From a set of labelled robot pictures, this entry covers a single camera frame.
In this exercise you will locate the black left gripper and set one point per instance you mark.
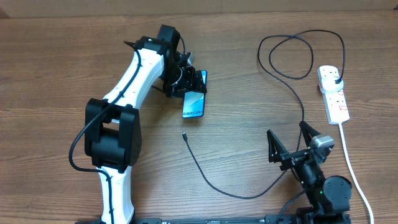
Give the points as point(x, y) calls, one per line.
point(193, 82)

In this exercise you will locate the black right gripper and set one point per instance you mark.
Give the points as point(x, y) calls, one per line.
point(278, 154)

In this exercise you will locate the blue Galaxy smartphone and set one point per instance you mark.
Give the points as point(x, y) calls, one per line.
point(193, 105)

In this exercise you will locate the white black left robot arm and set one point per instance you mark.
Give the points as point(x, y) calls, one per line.
point(112, 134)

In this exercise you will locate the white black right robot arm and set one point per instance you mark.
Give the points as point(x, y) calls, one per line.
point(328, 197)

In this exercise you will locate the white charger plug adapter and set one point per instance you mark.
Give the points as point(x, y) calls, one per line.
point(329, 84)

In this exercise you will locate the white power strip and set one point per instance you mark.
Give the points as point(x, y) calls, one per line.
point(334, 102)

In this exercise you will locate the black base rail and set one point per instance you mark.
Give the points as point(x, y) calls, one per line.
point(211, 221)

